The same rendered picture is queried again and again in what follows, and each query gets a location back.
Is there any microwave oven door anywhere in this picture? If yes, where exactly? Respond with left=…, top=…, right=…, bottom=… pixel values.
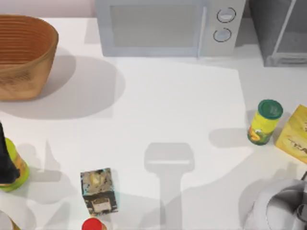
left=95, top=0, right=204, bottom=58

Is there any black and teal box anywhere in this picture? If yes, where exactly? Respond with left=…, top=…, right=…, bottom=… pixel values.
left=80, top=167, right=119, bottom=216

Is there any round microwave knob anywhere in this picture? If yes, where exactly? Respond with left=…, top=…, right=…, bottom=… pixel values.
left=213, top=27, right=233, bottom=43
left=216, top=7, right=237, bottom=24

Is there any yellow can with green lid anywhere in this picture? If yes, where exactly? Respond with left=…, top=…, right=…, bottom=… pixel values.
left=247, top=99, right=284, bottom=146

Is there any pale microwave oven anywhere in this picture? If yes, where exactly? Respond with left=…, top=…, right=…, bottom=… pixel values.
left=95, top=0, right=247, bottom=58

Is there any brown woven basket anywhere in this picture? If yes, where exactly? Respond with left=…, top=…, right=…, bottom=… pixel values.
left=0, top=14, right=59, bottom=102

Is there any yellow box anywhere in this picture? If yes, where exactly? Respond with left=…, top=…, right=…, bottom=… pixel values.
left=275, top=104, right=307, bottom=165

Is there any grey metal kettle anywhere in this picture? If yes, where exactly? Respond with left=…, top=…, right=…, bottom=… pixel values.
left=241, top=171, right=307, bottom=230

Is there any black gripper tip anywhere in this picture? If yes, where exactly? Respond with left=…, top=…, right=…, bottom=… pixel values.
left=0, top=121, right=21, bottom=185

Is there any white lidded brown can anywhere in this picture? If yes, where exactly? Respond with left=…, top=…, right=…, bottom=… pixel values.
left=0, top=210, right=23, bottom=230

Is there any microwave door handle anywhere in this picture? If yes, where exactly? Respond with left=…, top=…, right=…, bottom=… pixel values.
left=197, top=6, right=208, bottom=58

